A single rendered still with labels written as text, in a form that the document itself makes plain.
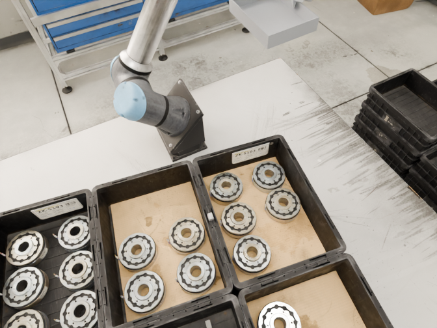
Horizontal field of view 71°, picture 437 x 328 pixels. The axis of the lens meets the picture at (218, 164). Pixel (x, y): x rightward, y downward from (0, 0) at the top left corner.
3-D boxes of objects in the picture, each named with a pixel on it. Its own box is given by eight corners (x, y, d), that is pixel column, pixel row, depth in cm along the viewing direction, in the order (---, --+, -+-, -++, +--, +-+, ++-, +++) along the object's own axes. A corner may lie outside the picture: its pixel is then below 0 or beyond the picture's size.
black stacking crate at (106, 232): (105, 205, 99) (92, 188, 89) (194, 179, 103) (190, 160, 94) (123, 340, 77) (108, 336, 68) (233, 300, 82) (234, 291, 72)
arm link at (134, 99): (150, 133, 108) (116, 124, 98) (140, 107, 115) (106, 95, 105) (170, 110, 103) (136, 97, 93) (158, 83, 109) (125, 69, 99)
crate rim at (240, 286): (191, 163, 95) (190, 158, 93) (280, 137, 100) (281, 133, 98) (235, 293, 74) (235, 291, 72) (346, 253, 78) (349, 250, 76)
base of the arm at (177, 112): (158, 118, 123) (137, 112, 115) (179, 89, 117) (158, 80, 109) (172, 144, 115) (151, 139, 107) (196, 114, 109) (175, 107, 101)
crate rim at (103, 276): (93, 191, 91) (90, 186, 89) (191, 163, 95) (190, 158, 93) (110, 338, 69) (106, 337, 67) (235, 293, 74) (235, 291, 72)
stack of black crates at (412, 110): (341, 140, 193) (368, 86, 156) (378, 123, 200) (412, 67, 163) (388, 190, 173) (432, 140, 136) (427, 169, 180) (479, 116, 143)
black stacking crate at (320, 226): (195, 179, 103) (191, 159, 94) (276, 155, 108) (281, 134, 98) (235, 300, 82) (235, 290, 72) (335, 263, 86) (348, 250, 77)
